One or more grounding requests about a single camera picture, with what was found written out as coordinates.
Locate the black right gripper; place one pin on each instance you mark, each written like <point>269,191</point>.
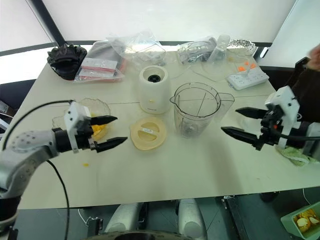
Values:
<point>270,125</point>

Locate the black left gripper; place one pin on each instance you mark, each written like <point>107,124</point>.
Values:
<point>85,132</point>

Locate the clear blender jar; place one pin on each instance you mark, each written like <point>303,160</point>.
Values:
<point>192,120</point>

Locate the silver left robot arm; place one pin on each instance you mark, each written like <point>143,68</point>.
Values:
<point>25,150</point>

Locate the person dark sleeved forearm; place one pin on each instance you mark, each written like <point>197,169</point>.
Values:
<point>310,87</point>

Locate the small yellow block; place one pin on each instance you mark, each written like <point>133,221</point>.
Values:
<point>86,164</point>

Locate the cream blender lid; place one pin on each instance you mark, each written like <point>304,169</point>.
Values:
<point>147,140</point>

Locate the white blender base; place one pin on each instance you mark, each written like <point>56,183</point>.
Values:
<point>155,95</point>

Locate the person bare hand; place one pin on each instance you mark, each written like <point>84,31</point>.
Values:
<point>315,56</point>

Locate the clear glass bowl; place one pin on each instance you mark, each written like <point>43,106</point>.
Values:
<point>98,105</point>

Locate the white power strip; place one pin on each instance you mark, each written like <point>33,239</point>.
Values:
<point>247,80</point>

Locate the clear bag of orange pieces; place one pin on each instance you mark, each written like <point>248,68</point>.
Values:
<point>246,67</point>

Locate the light green cloth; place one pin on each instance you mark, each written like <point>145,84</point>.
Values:
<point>295,155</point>

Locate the clear bag of red packets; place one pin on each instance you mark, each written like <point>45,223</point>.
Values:
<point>100,72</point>

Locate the clear conical flask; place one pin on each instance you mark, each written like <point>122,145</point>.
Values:
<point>220,51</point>

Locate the silver foil tray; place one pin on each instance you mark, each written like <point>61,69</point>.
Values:
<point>243,46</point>

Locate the grey folded plastic bag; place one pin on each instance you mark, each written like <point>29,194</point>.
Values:
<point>102,50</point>

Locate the black crumpled plastic bag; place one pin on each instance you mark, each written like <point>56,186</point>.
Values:
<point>66,60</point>

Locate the white rounded robot leg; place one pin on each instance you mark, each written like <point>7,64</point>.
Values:
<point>122,217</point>
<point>191,217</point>

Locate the clear crumpled plastic bag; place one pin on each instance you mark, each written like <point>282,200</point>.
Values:
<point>140,45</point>

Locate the black table leg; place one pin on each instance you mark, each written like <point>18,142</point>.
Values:
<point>238,220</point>

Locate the light green bin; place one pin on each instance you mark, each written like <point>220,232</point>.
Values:
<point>290,222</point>

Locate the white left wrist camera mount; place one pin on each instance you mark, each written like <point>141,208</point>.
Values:
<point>72,117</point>

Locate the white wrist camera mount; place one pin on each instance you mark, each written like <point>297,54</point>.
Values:
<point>72,117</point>
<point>287,100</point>

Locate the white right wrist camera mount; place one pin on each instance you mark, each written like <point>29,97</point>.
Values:
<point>287,100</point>

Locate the black window frame post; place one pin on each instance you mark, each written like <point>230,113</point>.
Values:
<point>47,20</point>

